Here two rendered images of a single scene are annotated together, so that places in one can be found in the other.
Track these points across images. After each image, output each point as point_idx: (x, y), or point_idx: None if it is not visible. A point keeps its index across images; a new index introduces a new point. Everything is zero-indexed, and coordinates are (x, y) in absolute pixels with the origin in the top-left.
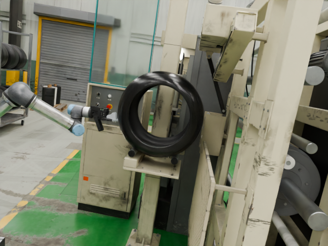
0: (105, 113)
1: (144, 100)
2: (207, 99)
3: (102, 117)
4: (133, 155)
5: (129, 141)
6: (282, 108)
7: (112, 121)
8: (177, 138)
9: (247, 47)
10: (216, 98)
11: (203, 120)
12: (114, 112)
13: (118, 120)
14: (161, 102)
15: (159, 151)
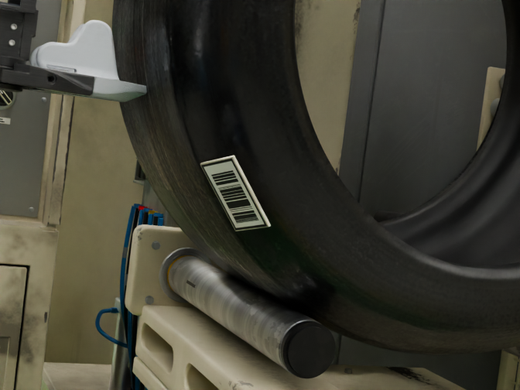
0: (26, 32)
1: (76, 22)
2: (446, 16)
3: (5, 60)
4: (324, 367)
5: (286, 252)
6: None
7: (91, 95)
8: (450, 224)
9: None
10: (489, 11)
11: (485, 122)
12: (83, 24)
13: (192, 73)
14: (302, 0)
15: (517, 299)
